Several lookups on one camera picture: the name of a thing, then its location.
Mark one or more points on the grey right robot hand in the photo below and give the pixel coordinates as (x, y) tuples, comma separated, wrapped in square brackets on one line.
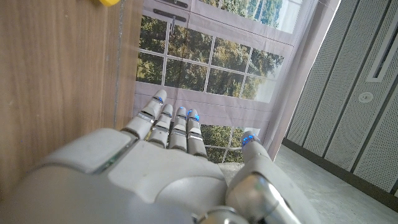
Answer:
[(140, 186)]

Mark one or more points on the yellow toy banana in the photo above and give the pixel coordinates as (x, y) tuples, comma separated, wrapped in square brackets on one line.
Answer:
[(109, 2)]

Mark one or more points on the printed window backdrop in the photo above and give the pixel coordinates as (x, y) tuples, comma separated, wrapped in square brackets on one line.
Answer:
[(217, 28)]

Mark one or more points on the round white ceiling fixture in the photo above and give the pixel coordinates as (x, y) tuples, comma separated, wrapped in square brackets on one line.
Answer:
[(366, 97)]

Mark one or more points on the ceiling air vent slot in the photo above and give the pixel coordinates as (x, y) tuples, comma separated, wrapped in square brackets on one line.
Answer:
[(385, 59)]

